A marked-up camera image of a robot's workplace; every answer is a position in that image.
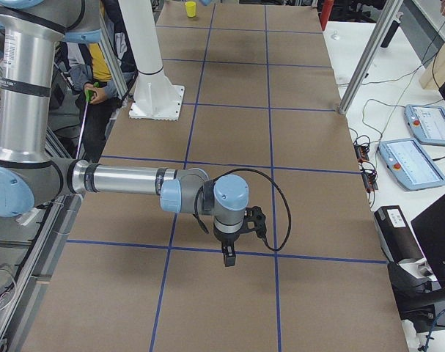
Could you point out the near teach pendant tablet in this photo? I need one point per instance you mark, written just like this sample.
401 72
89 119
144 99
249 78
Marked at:
410 164

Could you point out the black box with label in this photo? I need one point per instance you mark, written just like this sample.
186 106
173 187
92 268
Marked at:
396 239

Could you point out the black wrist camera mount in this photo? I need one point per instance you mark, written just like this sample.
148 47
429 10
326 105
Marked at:
254 221

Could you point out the black monitor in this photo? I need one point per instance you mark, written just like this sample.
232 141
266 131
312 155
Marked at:
429 228

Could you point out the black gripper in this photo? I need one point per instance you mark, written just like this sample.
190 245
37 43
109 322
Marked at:
226 237

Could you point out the teach pendant tablet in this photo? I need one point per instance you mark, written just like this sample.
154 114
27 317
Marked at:
410 164
426 123

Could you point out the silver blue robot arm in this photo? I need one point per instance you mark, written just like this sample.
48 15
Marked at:
29 177

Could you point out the aluminium frame post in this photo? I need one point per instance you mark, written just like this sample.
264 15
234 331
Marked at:
379 32

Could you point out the yellow plastic cup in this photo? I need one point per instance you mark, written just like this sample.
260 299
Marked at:
190 9

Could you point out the brown paper table mat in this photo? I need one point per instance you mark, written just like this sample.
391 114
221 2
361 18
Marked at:
260 118

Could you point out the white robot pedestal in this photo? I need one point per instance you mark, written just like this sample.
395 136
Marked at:
154 96

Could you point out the small electronics board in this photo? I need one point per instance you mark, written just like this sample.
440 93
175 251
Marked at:
367 169

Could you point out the person's hand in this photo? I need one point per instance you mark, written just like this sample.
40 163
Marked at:
99 94

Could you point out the green handled pink stick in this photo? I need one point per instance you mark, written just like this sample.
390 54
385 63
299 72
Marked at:
81 134

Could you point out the far teach pendant tablet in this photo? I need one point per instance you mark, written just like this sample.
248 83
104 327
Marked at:
426 123

